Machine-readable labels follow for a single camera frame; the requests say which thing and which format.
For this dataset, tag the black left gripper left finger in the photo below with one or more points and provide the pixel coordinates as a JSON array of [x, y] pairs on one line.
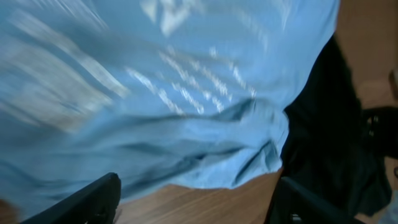
[[94, 204]]

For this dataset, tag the black shirt pile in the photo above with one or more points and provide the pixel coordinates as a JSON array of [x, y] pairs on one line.
[[323, 150]]

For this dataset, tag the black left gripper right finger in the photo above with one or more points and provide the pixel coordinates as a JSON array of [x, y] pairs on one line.
[[291, 203]]

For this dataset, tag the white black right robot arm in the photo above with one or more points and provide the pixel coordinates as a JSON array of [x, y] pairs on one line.
[[379, 133]]

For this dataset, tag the light blue t-shirt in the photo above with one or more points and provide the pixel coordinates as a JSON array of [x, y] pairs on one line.
[[161, 92]]

